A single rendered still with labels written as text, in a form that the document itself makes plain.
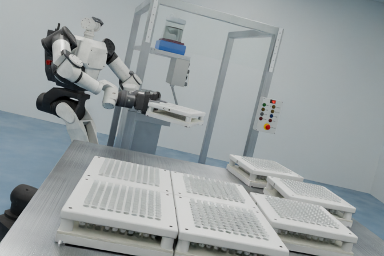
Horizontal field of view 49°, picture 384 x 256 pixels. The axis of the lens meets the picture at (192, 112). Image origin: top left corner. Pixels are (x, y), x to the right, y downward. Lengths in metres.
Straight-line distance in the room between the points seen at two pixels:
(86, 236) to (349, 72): 6.24
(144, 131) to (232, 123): 3.42
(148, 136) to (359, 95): 4.36
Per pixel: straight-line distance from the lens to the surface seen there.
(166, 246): 0.93
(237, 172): 1.83
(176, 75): 3.13
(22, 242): 0.93
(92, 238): 0.92
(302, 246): 1.19
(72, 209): 0.92
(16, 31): 7.05
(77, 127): 2.45
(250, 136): 3.30
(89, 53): 2.40
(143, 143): 3.30
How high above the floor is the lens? 1.27
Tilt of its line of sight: 6 degrees down
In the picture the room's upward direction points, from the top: 13 degrees clockwise
